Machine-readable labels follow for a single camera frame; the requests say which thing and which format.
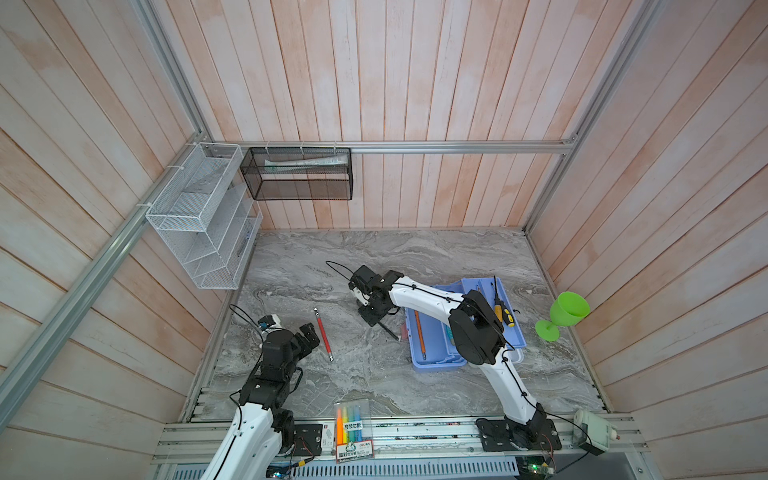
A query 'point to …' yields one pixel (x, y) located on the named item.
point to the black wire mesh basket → (299, 173)
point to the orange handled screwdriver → (420, 335)
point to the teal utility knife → (450, 332)
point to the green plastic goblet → (567, 309)
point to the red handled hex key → (331, 358)
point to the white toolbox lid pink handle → (592, 433)
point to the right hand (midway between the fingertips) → (370, 314)
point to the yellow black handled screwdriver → (503, 315)
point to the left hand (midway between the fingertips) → (303, 337)
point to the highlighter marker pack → (352, 431)
